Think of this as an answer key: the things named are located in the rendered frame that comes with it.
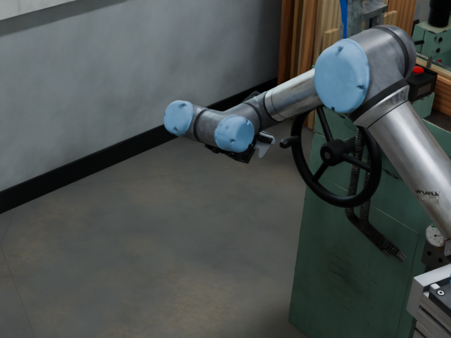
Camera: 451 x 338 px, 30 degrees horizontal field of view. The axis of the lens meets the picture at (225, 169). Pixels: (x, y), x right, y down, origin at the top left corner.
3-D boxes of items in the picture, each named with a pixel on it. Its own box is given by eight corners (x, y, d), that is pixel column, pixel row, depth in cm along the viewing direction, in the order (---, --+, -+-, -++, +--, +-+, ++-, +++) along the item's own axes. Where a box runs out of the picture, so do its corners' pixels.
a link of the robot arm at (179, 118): (183, 138, 177) (155, 129, 182) (215, 147, 186) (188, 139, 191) (193, 102, 177) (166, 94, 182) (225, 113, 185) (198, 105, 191)
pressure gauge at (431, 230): (421, 245, 211) (427, 219, 206) (429, 240, 213) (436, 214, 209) (441, 258, 207) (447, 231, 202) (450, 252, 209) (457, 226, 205)
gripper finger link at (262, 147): (265, 157, 209) (243, 151, 202) (275, 136, 208) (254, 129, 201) (274, 163, 207) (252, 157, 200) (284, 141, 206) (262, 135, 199)
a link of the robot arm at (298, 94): (424, 3, 155) (256, 86, 192) (391, 17, 148) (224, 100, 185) (449, 60, 156) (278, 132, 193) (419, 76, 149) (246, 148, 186)
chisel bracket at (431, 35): (408, 55, 217) (414, 24, 213) (440, 43, 226) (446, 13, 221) (431, 65, 213) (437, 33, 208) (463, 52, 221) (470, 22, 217)
